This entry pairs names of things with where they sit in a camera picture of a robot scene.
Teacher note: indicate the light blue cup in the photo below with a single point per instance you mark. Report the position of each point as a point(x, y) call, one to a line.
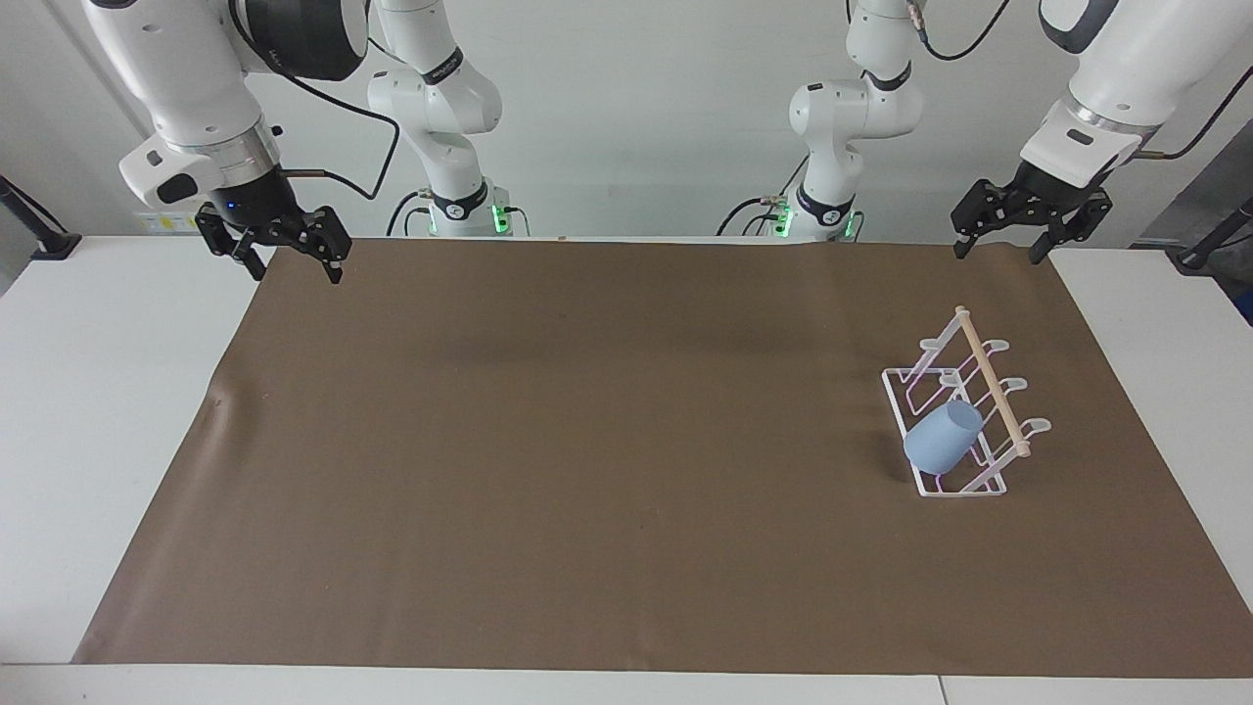
point(940, 441)

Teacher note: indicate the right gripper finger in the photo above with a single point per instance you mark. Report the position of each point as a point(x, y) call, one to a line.
point(219, 237)
point(328, 235)

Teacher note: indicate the black stand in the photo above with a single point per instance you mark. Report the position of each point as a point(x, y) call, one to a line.
point(1202, 253)
point(51, 240)

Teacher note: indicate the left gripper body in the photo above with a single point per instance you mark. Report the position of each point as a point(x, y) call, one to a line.
point(1045, 189)

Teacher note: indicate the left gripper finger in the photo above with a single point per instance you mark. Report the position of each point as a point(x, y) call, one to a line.
point(982, 208)
point(1085, 220)

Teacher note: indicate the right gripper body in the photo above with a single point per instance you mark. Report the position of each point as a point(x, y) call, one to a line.
point(256, 196)

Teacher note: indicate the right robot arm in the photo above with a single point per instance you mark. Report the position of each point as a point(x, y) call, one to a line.
point(186, 69)

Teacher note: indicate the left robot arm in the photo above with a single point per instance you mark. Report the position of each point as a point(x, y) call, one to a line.
point(842, 113)

